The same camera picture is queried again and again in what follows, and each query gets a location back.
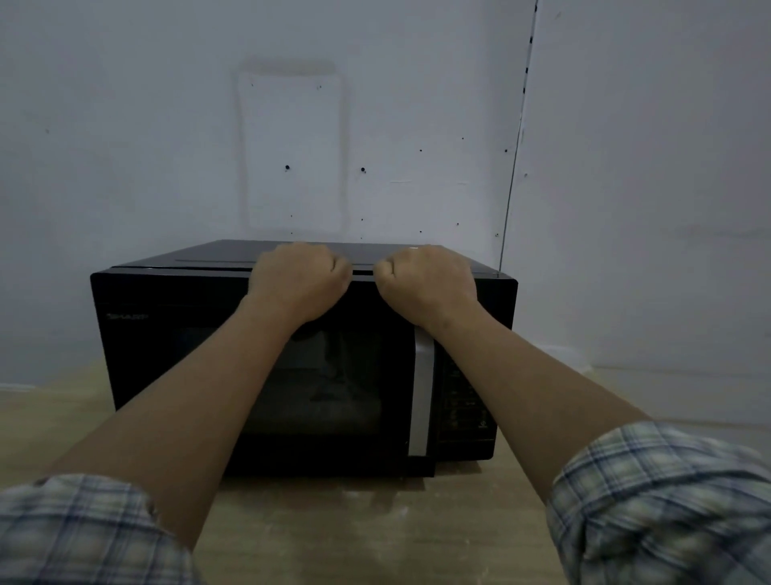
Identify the person's left hand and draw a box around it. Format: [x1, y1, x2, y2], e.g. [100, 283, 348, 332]
[247, 242, 354, 330]

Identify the person's right hand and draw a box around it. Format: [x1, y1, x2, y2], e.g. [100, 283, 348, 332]
[373, 244, 481, 331]

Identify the person's right forearm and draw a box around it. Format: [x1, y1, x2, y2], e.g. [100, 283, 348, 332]
[414, 301, 655, 507]

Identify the person's left forearm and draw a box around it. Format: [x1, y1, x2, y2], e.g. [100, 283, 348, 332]
[37, 294, 309, 552]

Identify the black microwave oven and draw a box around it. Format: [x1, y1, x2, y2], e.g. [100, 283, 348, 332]
[90, 239, 519, 479]

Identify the plaid right shirt sleeve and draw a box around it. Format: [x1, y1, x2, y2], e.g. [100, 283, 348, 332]
[545, 420, 771, 585]

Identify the plaid shirt sleeve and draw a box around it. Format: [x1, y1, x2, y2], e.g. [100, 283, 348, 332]
[0, 473, 201, 585]
[545, 420, 771, 585]

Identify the plaid left shirt sleeve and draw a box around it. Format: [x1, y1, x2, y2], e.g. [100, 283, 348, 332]
[0, 473, 201, 585]

